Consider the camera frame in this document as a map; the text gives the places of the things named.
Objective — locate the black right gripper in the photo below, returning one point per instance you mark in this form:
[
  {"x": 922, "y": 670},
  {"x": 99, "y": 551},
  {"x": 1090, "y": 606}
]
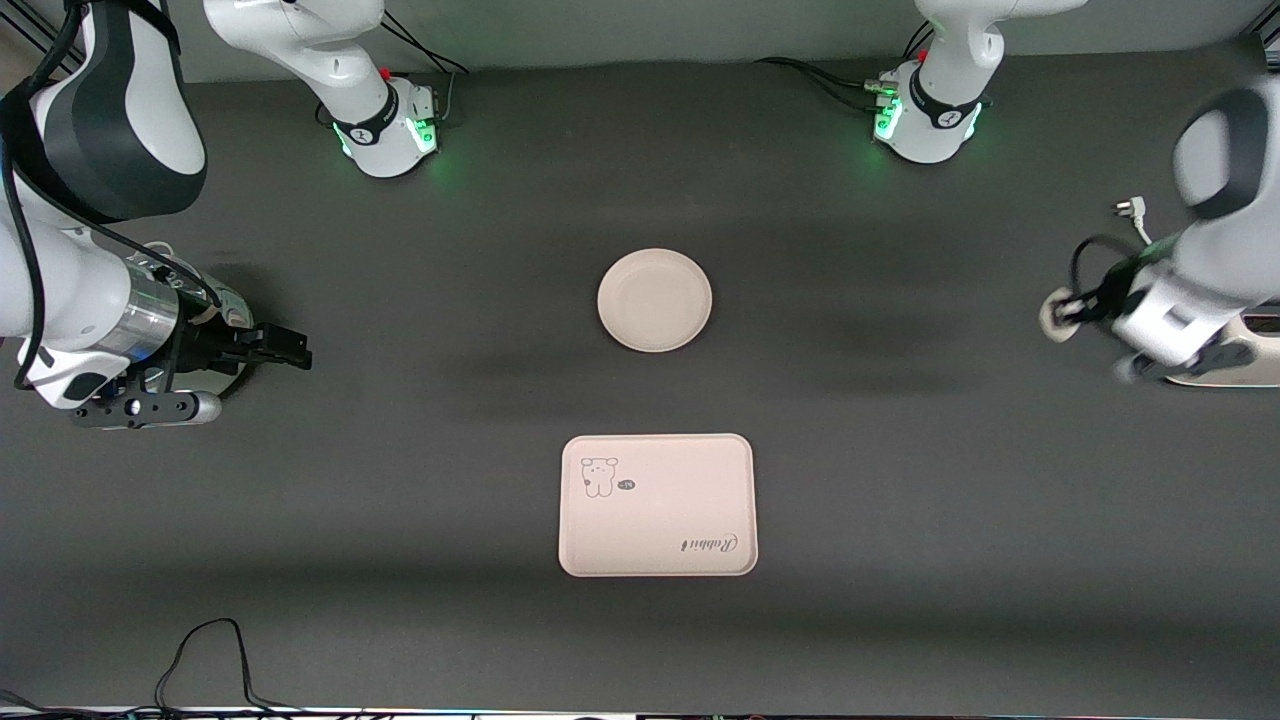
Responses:
[{"x": 210, "y": 346}]

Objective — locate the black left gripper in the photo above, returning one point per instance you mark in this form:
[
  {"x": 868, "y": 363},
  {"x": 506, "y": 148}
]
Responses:
[{"x": 1113, "y": 288}]

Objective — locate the small white bun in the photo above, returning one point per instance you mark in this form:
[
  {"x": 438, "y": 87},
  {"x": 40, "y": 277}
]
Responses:
[{"x": 1050, "y": 318}]

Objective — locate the round cream plate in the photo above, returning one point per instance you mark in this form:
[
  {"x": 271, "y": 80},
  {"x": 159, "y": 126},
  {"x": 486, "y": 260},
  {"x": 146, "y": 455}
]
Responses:
[{"x": 655, "y": 300}]

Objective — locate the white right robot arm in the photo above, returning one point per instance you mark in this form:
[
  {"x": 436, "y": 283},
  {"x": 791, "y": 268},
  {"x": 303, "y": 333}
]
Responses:
[{"x": 120, "y": 130}]

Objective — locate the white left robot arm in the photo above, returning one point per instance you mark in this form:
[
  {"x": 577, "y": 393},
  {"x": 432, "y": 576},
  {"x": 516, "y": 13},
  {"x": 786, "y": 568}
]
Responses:
[{"x": 1230, "y": 200}]

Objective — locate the cream rectangular rabbit tray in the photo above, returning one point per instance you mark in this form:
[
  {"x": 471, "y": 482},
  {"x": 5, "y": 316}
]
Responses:
[{"x": 660, "y": 520}]

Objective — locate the pale green electric pot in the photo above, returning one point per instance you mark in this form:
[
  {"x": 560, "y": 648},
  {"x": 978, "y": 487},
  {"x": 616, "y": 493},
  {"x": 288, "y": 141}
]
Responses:
[{"x": 232, "y": 300}]

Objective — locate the glass pot lid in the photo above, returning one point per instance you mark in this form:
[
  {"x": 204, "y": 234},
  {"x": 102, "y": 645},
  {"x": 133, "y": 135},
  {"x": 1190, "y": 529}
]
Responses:
[{"x": 175, "y": 268}]

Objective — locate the white beige kitchen appliance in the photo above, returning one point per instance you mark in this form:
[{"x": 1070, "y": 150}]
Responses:
[{"x": 1255, "y": 368}]

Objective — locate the dark grey table mat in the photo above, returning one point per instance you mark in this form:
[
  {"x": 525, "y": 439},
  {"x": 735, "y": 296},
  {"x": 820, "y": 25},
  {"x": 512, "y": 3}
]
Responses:
[{"x": 420, "y": 600}]

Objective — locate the beige background furniture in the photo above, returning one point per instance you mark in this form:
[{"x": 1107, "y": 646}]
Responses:
[{"x": 12, "y": 55}]

